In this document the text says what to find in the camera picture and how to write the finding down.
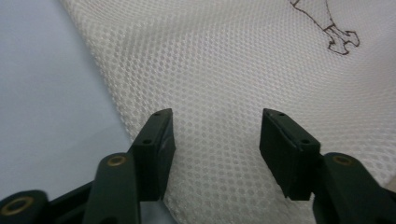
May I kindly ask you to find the white mesh cloth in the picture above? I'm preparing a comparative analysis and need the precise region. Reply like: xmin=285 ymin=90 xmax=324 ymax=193
xmin=60 ymin=0 xmax=396 ymax=224

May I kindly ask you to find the pale blue table mat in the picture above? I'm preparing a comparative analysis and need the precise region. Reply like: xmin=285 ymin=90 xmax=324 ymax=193
xmin=0 ymin=0 xmax=177 ymax=224

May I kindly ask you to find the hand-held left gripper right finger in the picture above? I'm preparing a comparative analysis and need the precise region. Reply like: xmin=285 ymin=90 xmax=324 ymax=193
xmin=259 ymin=107 xmax=322 ymax=202

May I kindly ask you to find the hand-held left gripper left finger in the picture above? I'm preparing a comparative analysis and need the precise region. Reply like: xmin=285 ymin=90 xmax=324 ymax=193
xmin=130 ymin=107 xmax=177 ymax=203

